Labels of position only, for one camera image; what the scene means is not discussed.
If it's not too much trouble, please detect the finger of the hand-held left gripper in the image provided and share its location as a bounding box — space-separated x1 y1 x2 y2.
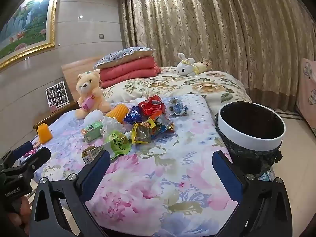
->
0 141 34 165
1 147 51 178

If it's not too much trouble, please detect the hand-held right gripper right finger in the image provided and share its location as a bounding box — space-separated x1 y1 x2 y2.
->
212 150 293 237

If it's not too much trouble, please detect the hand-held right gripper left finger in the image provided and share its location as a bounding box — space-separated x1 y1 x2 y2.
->
30 150 111 237

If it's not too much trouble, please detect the white bin with black liner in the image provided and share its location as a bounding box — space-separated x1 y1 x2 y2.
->
215 101 287 178

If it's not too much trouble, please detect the person's left hand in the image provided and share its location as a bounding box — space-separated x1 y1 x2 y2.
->
6 195 32 230

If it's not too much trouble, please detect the green snack packet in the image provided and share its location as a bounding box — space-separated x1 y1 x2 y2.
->
105 131 132 160

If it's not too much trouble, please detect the silver patterned mat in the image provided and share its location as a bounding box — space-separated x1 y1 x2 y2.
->
257 166 274 181

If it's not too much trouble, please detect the green drink carton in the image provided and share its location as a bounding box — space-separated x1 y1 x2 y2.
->
81 121 103 142

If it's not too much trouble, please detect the wooden nightstand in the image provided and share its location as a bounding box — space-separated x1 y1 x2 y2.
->
33 101 79 130

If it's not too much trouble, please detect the yellow snack packet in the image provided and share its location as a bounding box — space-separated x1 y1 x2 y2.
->
131 120 156 145

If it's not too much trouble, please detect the blue pink floral blanket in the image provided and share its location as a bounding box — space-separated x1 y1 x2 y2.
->
25 93 244 237

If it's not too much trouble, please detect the black and white photo sheet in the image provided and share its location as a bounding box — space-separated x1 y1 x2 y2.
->
45 81 68 109

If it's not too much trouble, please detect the blue candy wrapper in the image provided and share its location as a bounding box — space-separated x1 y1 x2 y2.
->
123 106 142 125

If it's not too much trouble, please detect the cream teddy bear plush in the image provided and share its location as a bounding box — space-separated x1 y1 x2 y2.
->
75 69 112 120

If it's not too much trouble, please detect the silver and orange wrapper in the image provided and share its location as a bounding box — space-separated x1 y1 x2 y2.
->
152 115 174 135

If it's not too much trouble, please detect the blue and white crumpled wrapper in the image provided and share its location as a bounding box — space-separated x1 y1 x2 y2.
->
168 97 189 117

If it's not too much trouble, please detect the red snack packet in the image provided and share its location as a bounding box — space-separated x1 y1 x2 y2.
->
138 95 166 120

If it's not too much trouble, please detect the wooden headboard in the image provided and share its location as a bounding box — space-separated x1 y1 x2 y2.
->
61 56 104 100

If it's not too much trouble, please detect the cream rose print duvet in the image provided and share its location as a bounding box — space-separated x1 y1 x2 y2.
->
101 65 252 111

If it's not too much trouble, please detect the folded red quilt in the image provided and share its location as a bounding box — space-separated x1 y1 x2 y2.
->
99 56 162 89

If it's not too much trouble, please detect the brown bear plush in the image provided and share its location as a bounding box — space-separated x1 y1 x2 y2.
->
193 59 213 73

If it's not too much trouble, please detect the pink heart print cover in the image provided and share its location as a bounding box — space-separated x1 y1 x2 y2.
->
295 58 316 139

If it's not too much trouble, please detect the white bunny plush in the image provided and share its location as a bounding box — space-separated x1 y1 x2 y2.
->
176 53 199 77

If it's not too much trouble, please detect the dotted blue pillow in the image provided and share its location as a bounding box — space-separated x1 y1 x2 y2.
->
93 46 155 70

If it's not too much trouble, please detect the gold framed landscape painting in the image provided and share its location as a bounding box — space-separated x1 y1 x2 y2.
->
0 0 61 71

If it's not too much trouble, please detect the beige patterned curtain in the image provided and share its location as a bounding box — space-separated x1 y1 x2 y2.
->
118 0 316 113

